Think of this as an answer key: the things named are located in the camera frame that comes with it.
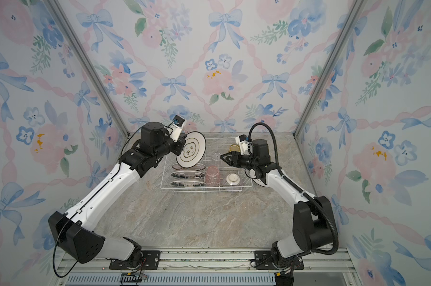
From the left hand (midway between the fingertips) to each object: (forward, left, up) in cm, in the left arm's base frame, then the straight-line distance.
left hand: (184, 132), depth 74 cm
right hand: (-3, -17, -13) cm, 21 cm away
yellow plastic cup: (+11, -23, -22) cm, 34 cm away
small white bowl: (-6, -22, -27) cm, 35 cm away
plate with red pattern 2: (-1, +2, -31) cm, 32 cm away
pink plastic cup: (-6, -12, -25) cm, 28 cm away
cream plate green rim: (0, -3, -12) cm, 12 cm away
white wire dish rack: (+24, -16, -35) cm, 45 cm away
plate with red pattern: (+1, -4, -27) cm, 27 cm away
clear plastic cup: (+6, -13, -23) cm, 27 cm away
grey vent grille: (-48, -12, -34) cm, 60 cm away
